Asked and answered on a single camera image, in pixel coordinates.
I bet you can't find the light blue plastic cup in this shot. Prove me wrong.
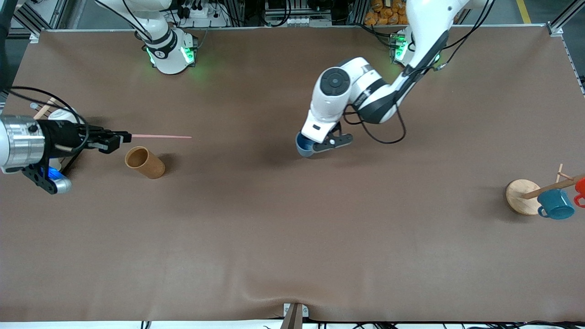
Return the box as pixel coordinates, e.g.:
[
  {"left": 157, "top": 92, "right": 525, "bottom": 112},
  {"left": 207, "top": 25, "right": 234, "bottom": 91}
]
[{"left": 296, "top": 132, "right": 317, "bottom": 158}]

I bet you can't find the white power strip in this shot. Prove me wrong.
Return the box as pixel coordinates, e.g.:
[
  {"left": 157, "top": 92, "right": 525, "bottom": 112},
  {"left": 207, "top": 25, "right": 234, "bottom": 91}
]
[{"left": 176, "top": 2, "right": 228, "bottom": 28}]

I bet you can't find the brown table cover mat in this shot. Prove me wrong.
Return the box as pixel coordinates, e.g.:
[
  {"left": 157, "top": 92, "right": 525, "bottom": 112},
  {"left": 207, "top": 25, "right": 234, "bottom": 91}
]
[{"left": 0, "top": 25, "right": 585, "bottom": 323}]

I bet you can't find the brown wooden cylinder cup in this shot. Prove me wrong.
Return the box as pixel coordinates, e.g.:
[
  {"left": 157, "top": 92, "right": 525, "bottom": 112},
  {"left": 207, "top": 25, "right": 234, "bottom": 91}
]
[{"left": 125, "top": 146, "right": 165, "bottom": 179}]

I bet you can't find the black wire mug rack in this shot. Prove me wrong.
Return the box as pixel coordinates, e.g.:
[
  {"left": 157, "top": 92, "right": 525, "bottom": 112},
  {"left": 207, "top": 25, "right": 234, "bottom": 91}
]
[{"left": 27, "top": 97, "right": 90, "bottom": 177}]

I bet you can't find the aluminium frame profile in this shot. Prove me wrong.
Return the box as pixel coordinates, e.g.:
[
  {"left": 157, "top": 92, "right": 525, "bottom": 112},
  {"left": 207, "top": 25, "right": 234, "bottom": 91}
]
[
  {"left": 0, "top": 0, "right": 70, "bottom": 44},
  {"left": 546, "top": 0, "right": 585, "bottom": 38}
]

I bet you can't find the orange bread pile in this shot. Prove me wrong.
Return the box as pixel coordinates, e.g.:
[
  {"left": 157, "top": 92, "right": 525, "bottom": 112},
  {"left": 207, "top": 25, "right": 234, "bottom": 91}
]
[{"left": 364, "top": 0, "right": 410, "bottom": 26}]

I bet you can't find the wooden mug tree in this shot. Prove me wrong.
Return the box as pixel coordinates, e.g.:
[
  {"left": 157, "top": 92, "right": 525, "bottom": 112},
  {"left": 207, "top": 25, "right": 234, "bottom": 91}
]
[{"left": 505, "top": 164, "right": 585, "bottom": 216}]

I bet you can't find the teal enamel mug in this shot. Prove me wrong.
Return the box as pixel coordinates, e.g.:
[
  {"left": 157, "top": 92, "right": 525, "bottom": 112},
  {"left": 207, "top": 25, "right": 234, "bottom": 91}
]
[{"left": 537, "top": 189, "right": 575, "bottom": 220}]

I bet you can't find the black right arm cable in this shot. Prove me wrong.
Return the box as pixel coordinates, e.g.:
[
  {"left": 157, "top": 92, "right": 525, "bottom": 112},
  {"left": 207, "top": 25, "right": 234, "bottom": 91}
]
[{"left": 0, "top": 86, "right": 90, "bottom": 154}]

